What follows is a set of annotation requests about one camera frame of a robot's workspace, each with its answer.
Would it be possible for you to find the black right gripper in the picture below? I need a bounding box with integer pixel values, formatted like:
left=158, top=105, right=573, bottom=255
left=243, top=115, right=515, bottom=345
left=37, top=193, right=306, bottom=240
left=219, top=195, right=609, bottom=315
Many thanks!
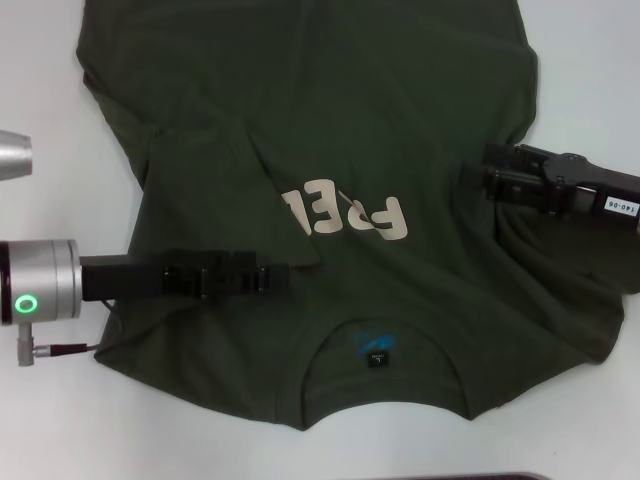
left=478, top=143, right=640, bottom=227

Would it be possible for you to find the silver left cable connector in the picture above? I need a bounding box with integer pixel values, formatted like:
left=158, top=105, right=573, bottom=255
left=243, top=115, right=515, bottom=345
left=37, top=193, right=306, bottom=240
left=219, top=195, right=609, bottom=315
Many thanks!
left=14, top=323, right=37, bottom=368

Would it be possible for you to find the dark green printed T-shirt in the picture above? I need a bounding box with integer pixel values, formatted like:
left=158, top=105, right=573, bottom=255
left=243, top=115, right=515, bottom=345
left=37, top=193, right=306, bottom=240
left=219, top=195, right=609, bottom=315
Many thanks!
left=74, top=0, right=640, bottom=435

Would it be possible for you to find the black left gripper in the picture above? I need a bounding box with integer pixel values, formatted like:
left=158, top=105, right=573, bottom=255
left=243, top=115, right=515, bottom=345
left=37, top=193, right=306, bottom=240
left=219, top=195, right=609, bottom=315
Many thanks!
left=79, top=248, right=293, bottom=304

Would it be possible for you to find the white number label sticker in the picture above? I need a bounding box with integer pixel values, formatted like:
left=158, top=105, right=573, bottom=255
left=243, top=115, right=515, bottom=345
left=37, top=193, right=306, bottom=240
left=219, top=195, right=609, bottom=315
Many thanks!
left=598, top=196, right=640, bottom=217

